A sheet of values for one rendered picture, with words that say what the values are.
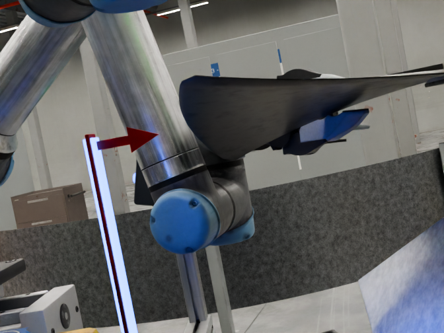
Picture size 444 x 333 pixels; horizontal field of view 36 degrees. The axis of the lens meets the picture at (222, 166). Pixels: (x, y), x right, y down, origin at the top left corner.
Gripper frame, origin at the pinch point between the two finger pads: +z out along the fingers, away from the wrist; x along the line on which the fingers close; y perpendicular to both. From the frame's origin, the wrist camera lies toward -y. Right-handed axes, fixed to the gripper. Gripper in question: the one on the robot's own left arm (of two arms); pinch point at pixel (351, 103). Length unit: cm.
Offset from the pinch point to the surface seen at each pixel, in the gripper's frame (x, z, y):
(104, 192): 6.6, -8.5, -23.2
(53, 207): 33, -643, 184
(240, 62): -96, -500, 338
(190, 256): 20, -51, 9
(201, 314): 30, -51, 10
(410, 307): 18.6, 8.4, -3.2
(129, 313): 17.9, -8.5, -21.7
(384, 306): 18.8, 5.4, -3.2
